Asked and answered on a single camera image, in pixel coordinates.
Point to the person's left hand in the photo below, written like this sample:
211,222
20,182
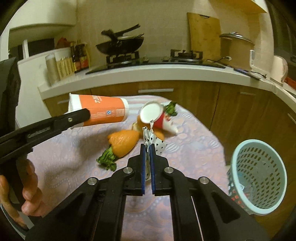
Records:
33,205

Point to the beige perforated holder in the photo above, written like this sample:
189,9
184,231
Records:
65,67

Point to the orange white paper cup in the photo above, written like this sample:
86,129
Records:
103,109

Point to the smartphone on counter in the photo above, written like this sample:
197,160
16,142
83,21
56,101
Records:
247,73

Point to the metal thermos canister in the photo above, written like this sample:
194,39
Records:
52,69

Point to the white refrigerator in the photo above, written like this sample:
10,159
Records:
33,73

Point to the light blue plastic basket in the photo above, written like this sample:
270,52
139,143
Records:
257,177

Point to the patterned pink tablecloth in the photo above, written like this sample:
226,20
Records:
63,163

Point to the orange peel piece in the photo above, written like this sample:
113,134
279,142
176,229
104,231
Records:
122,142
138,125

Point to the brown rice cooker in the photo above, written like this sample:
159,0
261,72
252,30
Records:
237,51

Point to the wooden base cabinets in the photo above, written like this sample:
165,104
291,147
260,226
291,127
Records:
233,113

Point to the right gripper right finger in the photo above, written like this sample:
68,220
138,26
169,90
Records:
200,209

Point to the black wok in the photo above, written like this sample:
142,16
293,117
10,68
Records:
120,44

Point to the black gas stove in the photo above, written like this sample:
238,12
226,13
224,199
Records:
175,57

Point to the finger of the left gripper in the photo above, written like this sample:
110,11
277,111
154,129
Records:
68,120

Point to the red white paper cup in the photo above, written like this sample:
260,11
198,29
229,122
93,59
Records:
154,112

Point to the dark sauce bottle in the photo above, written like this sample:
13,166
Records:
75,58

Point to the white upper cabinet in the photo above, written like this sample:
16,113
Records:
247,7

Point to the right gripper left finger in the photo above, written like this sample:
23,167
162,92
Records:
95,210

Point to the soy sauce bottle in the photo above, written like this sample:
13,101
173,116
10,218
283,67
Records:
82,56

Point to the wooden cutting board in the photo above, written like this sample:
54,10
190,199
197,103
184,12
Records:
204,35

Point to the polka dot wrapper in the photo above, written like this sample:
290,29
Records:
150,138

